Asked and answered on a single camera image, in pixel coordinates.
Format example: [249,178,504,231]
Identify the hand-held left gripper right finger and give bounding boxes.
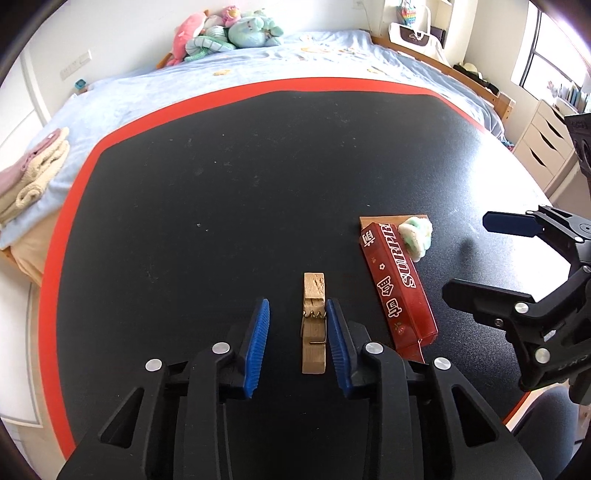
[324,298,541,480]

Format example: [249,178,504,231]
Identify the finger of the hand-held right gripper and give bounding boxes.
[442,265,591,365]
[482,205,591,268]

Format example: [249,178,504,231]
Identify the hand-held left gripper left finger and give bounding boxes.
[55,298,271,480]

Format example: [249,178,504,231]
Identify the wooden clothespin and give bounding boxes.
[301,272,329,374]

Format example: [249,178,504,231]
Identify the person's leg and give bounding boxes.
[508,387,583,480]

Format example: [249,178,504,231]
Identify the white drawer cabinet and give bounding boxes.
[512,99,583,195]

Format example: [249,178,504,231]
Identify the long red carton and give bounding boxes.
[359,222,438,352]

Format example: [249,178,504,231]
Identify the green white plush ball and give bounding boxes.
[398,218,435,263]

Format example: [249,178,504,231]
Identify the black bag with hat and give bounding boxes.
[455,60,500,96]

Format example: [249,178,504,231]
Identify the window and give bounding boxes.
[519,9,591,112]

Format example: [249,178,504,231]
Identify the white tote bag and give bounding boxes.
[389,7,451,64]

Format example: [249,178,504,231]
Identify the cream folded towel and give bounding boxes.
[0,178,49,224]
[9,136,71,195]

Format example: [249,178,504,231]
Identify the light blue blanket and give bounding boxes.
[0,30,504,250]

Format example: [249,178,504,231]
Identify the pink folded towel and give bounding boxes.
[0,128,63,197]

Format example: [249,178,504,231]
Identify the striped green plush toy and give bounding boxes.
[185,34,234,62]

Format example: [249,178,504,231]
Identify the teal bear plush toy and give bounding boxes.
[228,11,284,49]

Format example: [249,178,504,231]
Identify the pink plush toy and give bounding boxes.
[164,13,208,68]

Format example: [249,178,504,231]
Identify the white wall switches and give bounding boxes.
[60,50,92,77]

